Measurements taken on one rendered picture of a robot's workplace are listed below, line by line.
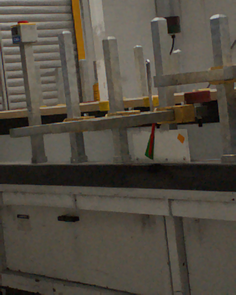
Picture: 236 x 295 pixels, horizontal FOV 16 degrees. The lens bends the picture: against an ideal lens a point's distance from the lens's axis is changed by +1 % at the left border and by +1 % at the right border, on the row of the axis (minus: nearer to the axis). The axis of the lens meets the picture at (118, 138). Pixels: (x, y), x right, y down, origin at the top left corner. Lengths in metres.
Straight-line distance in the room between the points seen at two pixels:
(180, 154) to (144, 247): 0.71
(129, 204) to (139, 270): 0.46
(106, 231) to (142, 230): 0.22
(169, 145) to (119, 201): 0.37
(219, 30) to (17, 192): 1.32
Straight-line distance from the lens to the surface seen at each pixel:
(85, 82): 4.67
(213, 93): 2.61
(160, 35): 2.49
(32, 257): 3.75
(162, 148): 2.51
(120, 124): 2.32
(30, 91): 3.10
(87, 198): 2.92
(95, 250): 3.33
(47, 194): 3.13
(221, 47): 2.31
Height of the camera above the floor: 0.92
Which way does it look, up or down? 3 degrees down
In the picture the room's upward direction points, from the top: 6 degrees counter-clockwise
